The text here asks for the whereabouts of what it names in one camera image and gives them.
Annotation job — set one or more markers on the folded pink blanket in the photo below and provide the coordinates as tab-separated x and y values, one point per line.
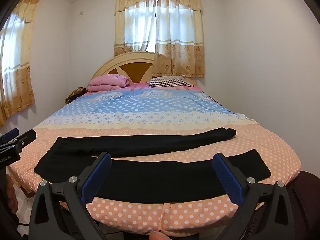
107	82

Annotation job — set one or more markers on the beige floral curtain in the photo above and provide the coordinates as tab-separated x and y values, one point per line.
185	55
17	85

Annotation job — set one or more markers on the striped pillow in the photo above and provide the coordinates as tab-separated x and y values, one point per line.
167	82

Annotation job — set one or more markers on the person's right hand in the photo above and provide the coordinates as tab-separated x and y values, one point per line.
158	236

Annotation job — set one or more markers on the white sheer curtain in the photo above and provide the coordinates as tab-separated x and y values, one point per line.
140	22

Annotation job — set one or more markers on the polka dot bedspread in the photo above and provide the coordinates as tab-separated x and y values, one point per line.
150	115

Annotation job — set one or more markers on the cream wooden headboard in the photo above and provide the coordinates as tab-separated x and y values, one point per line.
130	72

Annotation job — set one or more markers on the black pants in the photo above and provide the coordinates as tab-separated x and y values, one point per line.
150	177

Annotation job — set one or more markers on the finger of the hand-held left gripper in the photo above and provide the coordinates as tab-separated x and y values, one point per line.
26	138
10	134

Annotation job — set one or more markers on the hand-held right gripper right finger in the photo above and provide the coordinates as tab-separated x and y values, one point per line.
228	180

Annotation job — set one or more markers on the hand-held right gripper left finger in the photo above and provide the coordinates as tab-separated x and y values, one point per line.
97	178

